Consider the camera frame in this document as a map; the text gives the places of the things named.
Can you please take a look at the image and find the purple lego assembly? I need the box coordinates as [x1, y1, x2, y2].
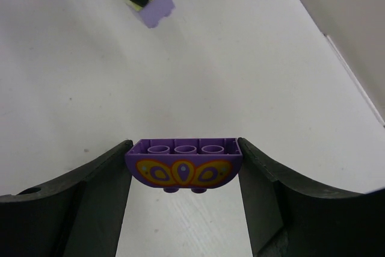
[125, 138, 243, 193]

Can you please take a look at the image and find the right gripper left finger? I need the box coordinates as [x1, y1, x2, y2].
[1, 140, 133, 256]

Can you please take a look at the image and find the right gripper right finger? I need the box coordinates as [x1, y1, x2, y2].
[238, 138, 384, 256]

